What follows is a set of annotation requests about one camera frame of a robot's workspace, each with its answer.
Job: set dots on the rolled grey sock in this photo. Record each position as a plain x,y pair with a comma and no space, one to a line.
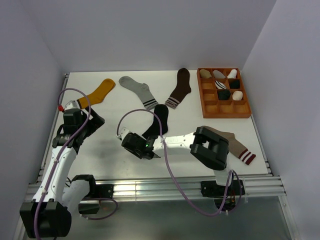
218,75

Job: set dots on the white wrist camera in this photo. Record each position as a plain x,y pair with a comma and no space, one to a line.
73,104
123,132

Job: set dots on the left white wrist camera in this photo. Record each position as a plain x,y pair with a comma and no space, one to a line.
73,104

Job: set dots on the rolled cream sock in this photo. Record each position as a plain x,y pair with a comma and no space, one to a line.
237,95

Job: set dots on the mustard yellow sock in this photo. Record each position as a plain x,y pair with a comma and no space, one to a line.
98,95

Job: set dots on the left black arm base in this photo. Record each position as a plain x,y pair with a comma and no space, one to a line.
93,202

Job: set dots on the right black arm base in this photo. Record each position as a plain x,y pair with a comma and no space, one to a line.
210,189

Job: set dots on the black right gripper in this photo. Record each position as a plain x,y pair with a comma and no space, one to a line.
134,152

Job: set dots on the rolled striped sock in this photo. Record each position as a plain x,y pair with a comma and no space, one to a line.
219,85

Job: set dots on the black sock with white stripes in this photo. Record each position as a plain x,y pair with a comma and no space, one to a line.
162,113

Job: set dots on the rolled beige sock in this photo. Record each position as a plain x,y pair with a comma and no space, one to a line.
205,74

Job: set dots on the tan sock with maroon cuff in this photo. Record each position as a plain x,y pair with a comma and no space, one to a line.
235,147

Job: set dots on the grey sock with black stripes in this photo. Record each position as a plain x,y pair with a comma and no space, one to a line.
142,90

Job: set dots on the rolled black sock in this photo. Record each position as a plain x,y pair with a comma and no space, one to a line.
234,83

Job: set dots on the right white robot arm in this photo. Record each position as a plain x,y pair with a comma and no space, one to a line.
206,146

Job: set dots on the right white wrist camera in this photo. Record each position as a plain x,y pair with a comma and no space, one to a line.
123,132

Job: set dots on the brown sock with pink stripes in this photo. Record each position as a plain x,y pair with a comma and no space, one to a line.
181,90

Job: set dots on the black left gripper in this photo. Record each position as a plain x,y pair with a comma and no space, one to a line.
94,123

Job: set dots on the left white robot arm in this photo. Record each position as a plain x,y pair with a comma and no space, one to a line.
49,213

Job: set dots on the plain black sock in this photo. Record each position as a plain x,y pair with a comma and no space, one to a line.
223,95

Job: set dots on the rolled white sock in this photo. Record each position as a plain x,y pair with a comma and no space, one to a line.
233,74

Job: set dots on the orange wooden compartment tray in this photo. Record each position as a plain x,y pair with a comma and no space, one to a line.
212,108

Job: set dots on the aluminium frame rail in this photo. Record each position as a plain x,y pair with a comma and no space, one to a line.
164,189

